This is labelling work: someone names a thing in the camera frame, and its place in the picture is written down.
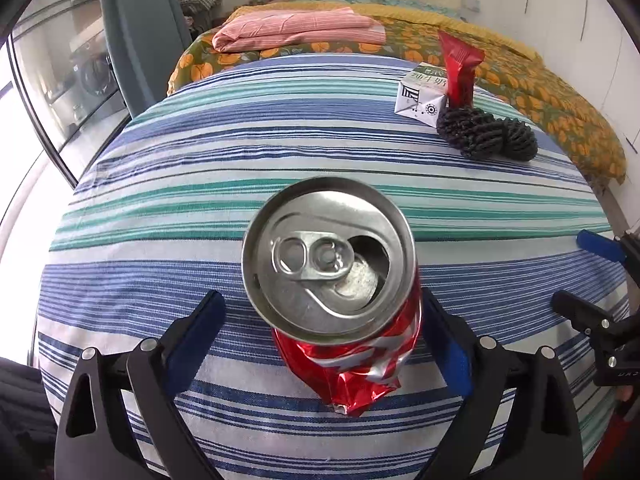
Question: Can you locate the black pinecone-like ball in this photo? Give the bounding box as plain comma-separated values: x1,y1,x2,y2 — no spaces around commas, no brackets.
436,106,503,159
501,118,538,162

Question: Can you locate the red snack bag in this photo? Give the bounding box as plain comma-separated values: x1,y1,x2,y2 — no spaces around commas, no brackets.
438,30,485,108

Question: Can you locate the crushed red soda can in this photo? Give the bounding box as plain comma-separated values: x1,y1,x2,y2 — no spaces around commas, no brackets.
241,177,422,416

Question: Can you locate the white milk carton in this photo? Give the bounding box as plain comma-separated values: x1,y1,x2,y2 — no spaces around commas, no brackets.
394,63,448,128

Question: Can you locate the person's right hand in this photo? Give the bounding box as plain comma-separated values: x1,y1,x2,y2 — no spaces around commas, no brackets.
616,386,634,402

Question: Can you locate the striped blue green tablecloth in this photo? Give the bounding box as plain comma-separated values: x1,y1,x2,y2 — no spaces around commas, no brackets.
38,53,629,479

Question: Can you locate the white built-in wardrobe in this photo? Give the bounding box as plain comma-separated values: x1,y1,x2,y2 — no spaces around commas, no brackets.
459,0,640,162

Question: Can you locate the bed with floral quilt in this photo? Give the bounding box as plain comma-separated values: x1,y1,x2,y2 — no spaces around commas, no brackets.
167,3,628,183

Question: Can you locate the washing machine behind glass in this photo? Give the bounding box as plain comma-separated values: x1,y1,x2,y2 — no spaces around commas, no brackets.
70,48,117,98

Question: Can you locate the black framed glass sliding door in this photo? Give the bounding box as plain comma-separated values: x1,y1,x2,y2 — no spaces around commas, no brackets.
8,0,130,186

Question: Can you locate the folded pink blanket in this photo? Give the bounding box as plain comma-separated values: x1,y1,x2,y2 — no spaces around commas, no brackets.
212,6,386,53

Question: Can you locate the blue grey curtain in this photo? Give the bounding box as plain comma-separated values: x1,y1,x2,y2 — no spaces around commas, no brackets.
100,0,191,117

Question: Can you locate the pile of clothes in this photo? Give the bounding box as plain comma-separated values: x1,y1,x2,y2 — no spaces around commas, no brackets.
178,0,222,35

